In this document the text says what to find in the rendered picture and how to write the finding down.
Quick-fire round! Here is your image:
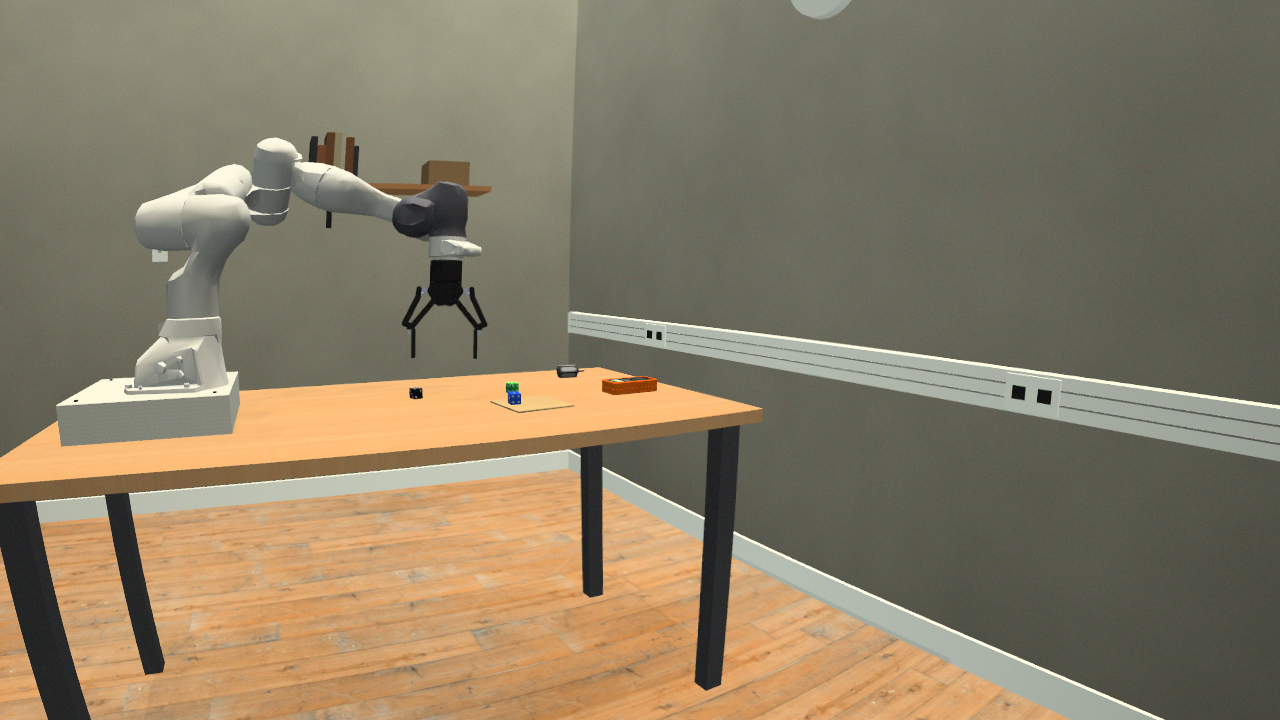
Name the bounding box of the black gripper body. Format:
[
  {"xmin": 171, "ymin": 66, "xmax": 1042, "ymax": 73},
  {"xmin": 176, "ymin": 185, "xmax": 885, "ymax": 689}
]
[{"xmin": 428, "ymin": 260, "xmax": 463, "ymax": 306}]

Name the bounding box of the orange digital multimeter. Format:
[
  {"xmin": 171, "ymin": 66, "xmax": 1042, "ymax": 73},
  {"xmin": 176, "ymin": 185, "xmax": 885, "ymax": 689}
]
[{"xmin": 602, "ymin": 375, "xmax": 657, "ymax": 395}]

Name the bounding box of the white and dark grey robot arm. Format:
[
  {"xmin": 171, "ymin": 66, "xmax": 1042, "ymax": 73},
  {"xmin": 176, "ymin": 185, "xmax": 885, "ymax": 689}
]
[{"xmin": 124, "ymin": 138, "xmax": 483, "ymax": 395}]

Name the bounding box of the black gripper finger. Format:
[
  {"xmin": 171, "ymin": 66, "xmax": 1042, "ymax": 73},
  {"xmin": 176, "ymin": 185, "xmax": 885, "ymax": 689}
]
[
  {"xmin": 402, "ymin": 286, "xmax": 442, "ymax": 357},
  {"xmin": 448, "ymin": 287, "xmax": 486, "ymax": 359}
]

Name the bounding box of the tan textured mat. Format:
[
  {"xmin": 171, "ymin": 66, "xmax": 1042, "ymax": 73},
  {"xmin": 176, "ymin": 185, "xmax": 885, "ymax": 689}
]
[{"xmin": 490, "ymin": 395, "xmax": 575, "ymax": 413}]

